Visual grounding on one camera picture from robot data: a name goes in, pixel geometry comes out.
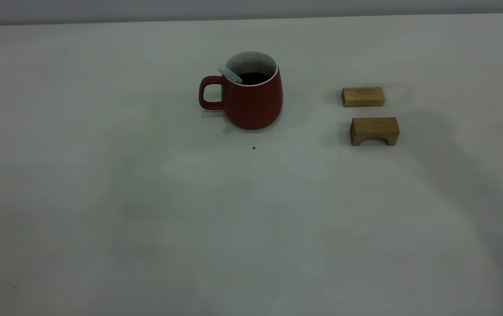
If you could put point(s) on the red ceramic mug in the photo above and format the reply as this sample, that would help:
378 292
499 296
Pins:
251 105

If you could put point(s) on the dark coffee liquid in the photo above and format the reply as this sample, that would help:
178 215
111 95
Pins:
258 79

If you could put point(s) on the arched wooden block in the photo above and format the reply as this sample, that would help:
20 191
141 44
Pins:
374 127

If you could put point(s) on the flat rectangular wooden block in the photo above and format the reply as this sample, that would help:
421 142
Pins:
363 96

